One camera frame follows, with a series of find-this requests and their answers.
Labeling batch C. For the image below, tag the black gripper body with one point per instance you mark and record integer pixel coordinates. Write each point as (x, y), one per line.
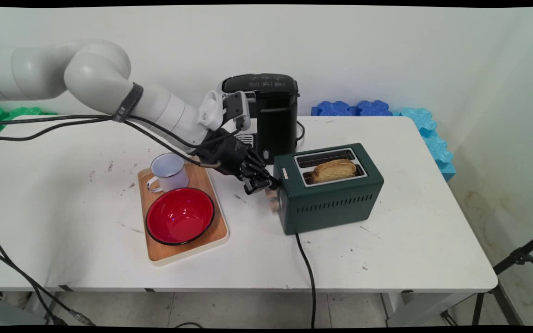
(229, 152)

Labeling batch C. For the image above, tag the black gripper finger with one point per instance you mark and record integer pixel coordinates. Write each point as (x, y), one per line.
(255, 186)
(264, 171)

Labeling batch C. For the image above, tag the green two-slot toaster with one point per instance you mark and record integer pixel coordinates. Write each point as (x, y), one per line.
(331, 203)

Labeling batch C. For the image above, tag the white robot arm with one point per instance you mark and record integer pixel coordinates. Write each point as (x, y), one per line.
(95, 74)

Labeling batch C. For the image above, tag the black coffee machine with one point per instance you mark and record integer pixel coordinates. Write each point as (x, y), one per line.
(275, 125)

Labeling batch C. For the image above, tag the pale enamel mug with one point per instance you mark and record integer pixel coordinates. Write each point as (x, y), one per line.
(174, 178)

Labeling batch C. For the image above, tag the toasted bread slice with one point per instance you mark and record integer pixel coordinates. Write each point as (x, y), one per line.
(336, 170)

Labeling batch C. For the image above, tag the red bowl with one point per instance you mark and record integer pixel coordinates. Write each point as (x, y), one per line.
(178, 217)

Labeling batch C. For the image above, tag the blue foam mat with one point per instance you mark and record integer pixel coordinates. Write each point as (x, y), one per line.
(333, 108)
(374, 107)

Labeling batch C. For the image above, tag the wooden tray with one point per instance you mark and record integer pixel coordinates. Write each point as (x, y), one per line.
(164, 254)

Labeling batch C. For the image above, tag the cyan foam mat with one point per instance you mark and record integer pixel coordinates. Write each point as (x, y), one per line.
(433, 138)

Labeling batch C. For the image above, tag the white table leg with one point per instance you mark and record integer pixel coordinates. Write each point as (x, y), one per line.
(414, 310)

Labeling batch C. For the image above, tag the black tripod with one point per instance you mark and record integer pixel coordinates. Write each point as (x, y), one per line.
(518, 256)

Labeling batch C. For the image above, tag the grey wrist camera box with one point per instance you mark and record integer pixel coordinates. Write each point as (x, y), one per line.
(234, 106)

